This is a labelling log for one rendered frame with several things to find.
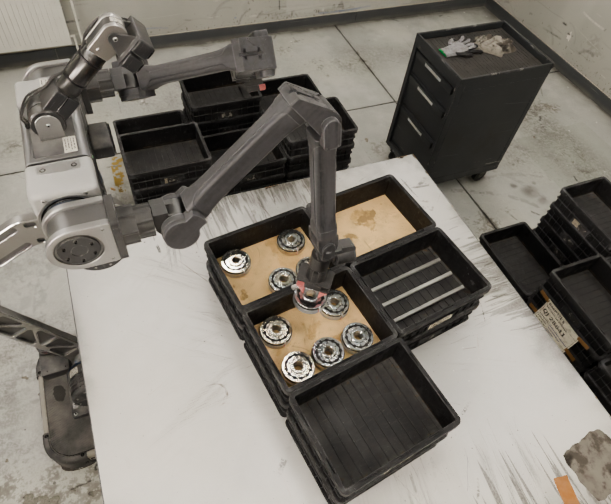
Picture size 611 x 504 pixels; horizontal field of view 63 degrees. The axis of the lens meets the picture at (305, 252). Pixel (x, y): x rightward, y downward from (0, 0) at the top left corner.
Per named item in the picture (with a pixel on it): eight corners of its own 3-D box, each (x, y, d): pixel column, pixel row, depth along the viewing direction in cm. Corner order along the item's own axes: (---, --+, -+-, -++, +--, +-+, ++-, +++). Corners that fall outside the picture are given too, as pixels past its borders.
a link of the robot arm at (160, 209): (140, 201, 105) (145, 218, 101) (188, 191, 108) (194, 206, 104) (148, 233, 111) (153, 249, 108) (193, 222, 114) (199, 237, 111)
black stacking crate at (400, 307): (391, 352, 162) (400, 335, 153) (343, 284, 177) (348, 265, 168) (480, 305, 177) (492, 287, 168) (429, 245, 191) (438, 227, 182)
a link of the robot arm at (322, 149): (299, 98, 105) (319, 124, 98) (323, 91, 106) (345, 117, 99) (306, 237, 137) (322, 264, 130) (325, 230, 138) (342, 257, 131)
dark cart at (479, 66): (413, 202, 317) (461, 79, 246) (381, 156, 341) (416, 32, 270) (489, 182, 335) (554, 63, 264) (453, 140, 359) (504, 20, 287)
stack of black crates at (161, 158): (144, 237, 263) (127, 176, 228) (133, 197, 279) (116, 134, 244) (217, 219, 275) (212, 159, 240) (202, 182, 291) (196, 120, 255)
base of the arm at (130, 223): (115, 230, 109) (102, 193, 100) (152, 222, 112) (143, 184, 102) (122, 260, 105) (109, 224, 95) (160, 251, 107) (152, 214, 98)
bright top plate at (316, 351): (319, 371, 151) (320, 370, 150) (307, 343, 156) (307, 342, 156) (349, 361, 154) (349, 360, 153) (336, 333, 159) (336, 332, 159)
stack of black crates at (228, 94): (198, 170, 297) (191, 108, 261) (185, 139, 312) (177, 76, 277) (261, 157, 309) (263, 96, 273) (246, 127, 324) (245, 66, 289)
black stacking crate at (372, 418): (337, 506, 133) (344, 497, 124) (285, 409, 148) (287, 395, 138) (448, 434, 148) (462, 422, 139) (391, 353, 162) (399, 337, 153)
